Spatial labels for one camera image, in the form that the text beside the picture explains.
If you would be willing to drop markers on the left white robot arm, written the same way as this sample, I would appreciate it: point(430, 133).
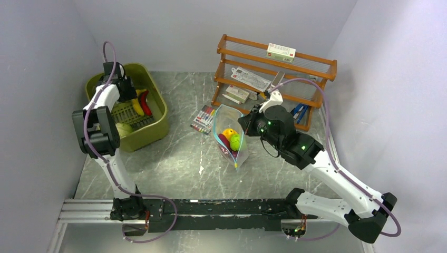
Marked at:
point(98, 137)

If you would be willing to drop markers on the white green box on shelf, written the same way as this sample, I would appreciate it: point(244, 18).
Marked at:
point(280, 53)

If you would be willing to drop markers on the flat white packaged item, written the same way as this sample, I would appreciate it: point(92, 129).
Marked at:
point(253, 80)

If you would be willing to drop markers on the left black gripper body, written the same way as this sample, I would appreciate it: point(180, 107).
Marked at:
point(129, 93)

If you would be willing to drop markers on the dark red sweet potato toy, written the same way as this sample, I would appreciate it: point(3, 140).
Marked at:
point(224, 141)

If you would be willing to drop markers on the small white box lower shelf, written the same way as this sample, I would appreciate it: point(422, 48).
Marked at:
point(236, 94)

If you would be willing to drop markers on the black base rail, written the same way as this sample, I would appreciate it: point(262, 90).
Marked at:
point(157, 215)

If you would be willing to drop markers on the pale green cabbage toy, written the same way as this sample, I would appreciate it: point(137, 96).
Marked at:
point(124, 129)

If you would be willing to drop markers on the green lime toy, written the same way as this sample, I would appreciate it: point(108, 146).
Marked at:
point(235, 142)

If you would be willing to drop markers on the yellow pear toy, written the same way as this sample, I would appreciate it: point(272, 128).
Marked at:
point(229, 132)

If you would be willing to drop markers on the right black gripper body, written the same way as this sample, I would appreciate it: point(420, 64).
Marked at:
point(259, 118)

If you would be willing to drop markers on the pack of coloured markers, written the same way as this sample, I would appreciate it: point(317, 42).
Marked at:
point(203, 121)

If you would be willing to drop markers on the olive green plastic basket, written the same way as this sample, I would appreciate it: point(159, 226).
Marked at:
point(147, 129)

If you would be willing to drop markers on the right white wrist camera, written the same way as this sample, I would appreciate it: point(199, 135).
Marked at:
point(272, 98)

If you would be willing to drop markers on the red chili toy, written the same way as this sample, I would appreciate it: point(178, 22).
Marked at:
point(143, 103)

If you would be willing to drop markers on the blue stapler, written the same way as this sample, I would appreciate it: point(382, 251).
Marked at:
point(299, 111)

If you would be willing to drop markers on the clear zip bag blue zipper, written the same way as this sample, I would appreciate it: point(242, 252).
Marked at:
point(227, 117)

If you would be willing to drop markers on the orange wooden shelf rack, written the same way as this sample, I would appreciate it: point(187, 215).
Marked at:
point(236, 53)

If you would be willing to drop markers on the yellow banana toy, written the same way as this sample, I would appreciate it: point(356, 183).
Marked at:
point(136, 104)

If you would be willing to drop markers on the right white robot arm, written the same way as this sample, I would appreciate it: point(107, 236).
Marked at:
point(363, 210)

